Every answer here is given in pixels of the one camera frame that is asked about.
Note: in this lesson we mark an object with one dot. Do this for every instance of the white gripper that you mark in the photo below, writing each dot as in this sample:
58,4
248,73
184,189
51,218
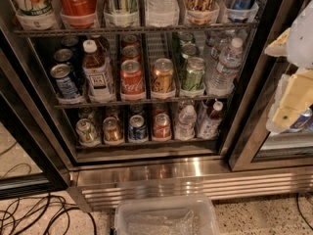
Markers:
301,36

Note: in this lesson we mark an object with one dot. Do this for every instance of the tea bottle with white cap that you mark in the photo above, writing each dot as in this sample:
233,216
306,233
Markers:
208,126

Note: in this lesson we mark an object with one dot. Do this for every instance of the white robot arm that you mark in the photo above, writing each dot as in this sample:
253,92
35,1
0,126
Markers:
300,40

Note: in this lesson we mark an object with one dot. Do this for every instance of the water bottle middle shelf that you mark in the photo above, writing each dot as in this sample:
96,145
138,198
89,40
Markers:
228,67

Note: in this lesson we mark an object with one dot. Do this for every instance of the right fridge glass door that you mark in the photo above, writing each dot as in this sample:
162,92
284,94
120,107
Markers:
255,147

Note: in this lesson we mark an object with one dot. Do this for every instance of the green can middle shelf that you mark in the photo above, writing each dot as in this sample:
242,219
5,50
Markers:
192,84

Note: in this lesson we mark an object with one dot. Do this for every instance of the clear water bottle bottom shelf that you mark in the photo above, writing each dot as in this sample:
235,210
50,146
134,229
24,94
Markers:
185,125

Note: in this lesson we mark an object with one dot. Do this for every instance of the gold can middle shelf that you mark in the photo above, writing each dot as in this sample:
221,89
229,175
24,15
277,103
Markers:
163,79

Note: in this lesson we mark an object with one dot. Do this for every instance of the gold can shelf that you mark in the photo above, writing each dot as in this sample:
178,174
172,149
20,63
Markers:
163,79
112,131

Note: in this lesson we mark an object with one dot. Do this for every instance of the orange can bottom shelf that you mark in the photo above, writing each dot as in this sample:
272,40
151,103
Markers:
161,127

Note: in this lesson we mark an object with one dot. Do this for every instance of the clear bottle top shelf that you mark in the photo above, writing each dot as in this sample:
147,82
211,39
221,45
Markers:
161,13

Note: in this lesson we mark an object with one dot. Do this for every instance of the red coca-cola can middle shelf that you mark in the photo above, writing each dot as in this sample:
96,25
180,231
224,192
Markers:
132,85

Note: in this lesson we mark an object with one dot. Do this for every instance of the blue pepsi can bottom shelf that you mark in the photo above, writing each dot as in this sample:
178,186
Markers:
137,129

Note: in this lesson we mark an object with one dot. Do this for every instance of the gold can bottom shelf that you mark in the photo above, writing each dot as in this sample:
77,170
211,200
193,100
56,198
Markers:
112,131

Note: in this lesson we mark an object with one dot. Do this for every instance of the large tea bottle middle shelf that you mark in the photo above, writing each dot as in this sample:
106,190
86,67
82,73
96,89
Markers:
98,74

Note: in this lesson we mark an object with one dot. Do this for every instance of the green white can bottom shelf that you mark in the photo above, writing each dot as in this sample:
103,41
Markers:
87,132

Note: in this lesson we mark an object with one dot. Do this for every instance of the red coca-cola bottle top shelf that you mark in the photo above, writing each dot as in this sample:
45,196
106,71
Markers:
79,13

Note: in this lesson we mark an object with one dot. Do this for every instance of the stainless fridge bottom grille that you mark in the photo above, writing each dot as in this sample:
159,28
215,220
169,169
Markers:
98,188

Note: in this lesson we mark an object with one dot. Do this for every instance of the blue can middle shelf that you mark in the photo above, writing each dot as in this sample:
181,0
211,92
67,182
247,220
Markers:
65,81

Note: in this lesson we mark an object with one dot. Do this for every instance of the white 7up bottle top shelf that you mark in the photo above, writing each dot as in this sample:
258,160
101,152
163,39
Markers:
35,14

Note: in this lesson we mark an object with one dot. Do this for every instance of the blue can behind right door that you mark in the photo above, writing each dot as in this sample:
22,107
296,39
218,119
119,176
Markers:
301,121

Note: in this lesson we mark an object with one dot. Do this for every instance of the clear plastic bin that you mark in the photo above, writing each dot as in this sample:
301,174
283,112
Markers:
177,215

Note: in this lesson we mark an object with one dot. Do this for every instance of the left fridge door frame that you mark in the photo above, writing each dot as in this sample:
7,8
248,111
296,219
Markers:
16,117

